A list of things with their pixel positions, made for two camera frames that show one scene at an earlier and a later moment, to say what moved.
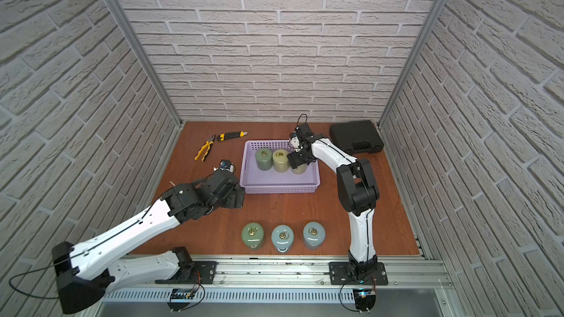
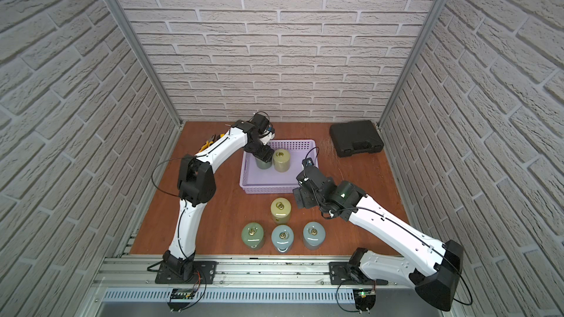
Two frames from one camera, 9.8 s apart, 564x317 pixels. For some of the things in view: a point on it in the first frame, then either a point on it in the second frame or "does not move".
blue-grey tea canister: [282, 237] does not move
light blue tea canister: [313, 235] does not move
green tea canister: [252, 235] does not move
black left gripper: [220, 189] to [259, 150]
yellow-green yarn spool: [264, 158] does not move
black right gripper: [296, 159] to [299, 191]
